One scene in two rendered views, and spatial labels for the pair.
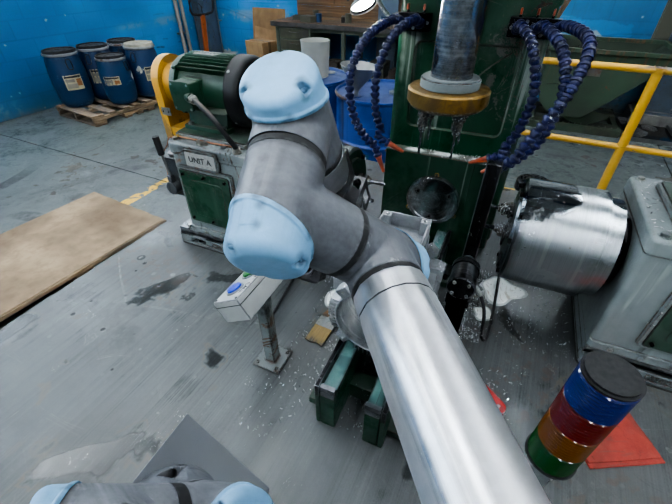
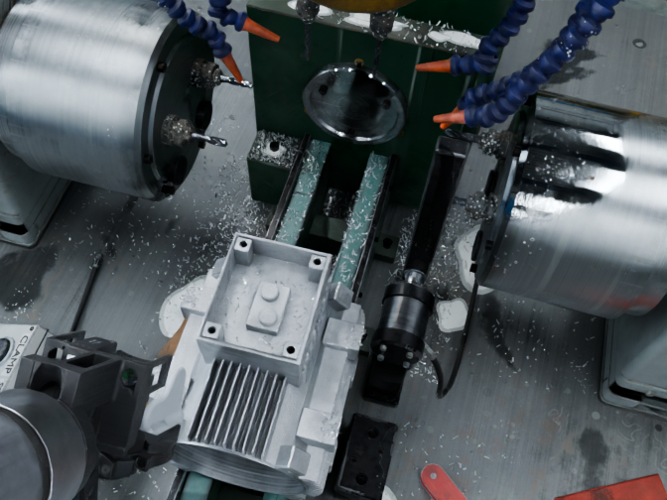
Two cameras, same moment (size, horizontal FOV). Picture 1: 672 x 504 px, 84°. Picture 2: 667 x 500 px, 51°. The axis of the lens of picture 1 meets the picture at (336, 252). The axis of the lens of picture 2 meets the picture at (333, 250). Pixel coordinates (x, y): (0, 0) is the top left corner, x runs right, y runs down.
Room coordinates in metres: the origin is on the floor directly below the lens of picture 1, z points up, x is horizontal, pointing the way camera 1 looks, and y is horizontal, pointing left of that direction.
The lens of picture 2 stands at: (0.30, -0.12, 1.75)
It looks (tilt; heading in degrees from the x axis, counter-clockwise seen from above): 60 degrees down; 347
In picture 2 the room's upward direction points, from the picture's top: 4 degrees clockwise
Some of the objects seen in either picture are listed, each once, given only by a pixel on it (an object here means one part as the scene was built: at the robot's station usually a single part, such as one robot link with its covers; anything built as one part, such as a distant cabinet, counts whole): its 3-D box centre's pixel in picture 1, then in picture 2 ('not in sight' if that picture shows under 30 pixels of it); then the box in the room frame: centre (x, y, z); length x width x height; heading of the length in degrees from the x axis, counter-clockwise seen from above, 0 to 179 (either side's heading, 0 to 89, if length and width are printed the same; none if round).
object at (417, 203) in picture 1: (431, 201); (353, 107); (0.93, -0.27, 1.02); 0.15 x 0.02 x 0.15; 66
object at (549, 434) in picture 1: (569, 430); not in sight; (0.23, -0.29, 1.10); 0.06 x 0.06 x 0.04
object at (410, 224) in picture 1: (398, 244); (267, 311); (0.60, -0.12, 1.11); 0.12 x 0.11 x 0.07; 157
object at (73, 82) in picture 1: (111, 78); not in sight; (5.08, 2.84, 0.37); 1.20 x 0.80 x 0.74; 148
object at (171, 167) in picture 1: (177, 165); not in sight; (1.05, 0.48, 1.07); 0.08 x 0.07 x 0.20; 156
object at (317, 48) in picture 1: (314, 58); not in sight; (3.03, 0.16, 0.99); 0.24 x 0.22 x 0.24; 63
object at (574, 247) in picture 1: (565, 239); (597, 210); (0.71, -0.54, 1.04); 0.41 x 0.25 x 0.25; 66
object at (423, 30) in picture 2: (434, 203); (362, 95); (0.99, -0.30, 0.97); 0.30 x 0.11 x 0.34; 66
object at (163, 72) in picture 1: (213, 133); not in sight; (1.08, 0.36, 1.16); 0.33 x 0.26 x 0.42; 66
